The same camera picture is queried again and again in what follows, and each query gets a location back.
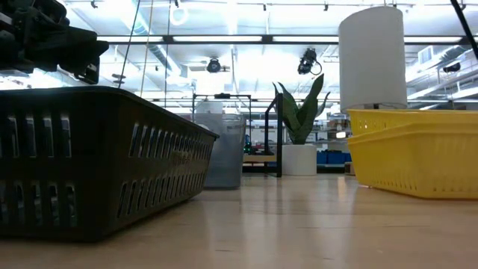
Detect wooden shelf black metal frame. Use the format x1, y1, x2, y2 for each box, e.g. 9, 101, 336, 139
241, 93, 284, 178

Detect green snake plant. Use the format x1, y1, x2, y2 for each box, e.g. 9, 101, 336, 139
271, 73, 332, 146

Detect tan hanging cable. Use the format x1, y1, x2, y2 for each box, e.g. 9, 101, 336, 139
139, 0, 155, 97

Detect white hanging ring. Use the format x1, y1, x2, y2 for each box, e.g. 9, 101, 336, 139
169, 1, 189, 27

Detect thin black hanging cable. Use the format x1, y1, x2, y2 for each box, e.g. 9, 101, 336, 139
164, 0, 172, 108

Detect white plant pot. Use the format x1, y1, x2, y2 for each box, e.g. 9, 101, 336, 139
282, 143, 318, 177

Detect black slotted plastic basket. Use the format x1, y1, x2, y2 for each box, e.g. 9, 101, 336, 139
0, 85, 220, 243

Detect black ceiling light rail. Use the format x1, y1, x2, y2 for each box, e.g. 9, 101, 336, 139
97, 34, 472, 46

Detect black ceiling camera with cable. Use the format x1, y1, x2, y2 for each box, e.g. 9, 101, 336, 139
297, 47, 323, 76

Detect grey translucent plastic basket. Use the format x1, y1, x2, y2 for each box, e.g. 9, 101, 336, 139
179, 111, 247, 191

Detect blue storage bins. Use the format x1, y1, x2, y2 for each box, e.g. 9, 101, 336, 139
317, 150, 353, 165

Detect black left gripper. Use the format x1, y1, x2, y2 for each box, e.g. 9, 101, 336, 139
0, 0, 110, 85

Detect black round ceiling spotlight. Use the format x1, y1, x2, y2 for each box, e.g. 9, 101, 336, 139
206, 57, 231, 74

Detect white background container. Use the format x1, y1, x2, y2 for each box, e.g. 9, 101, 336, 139
195, 100, 224, 115

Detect white shade wooden base lamp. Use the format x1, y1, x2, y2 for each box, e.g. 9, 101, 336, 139
338, 5, 409, 113

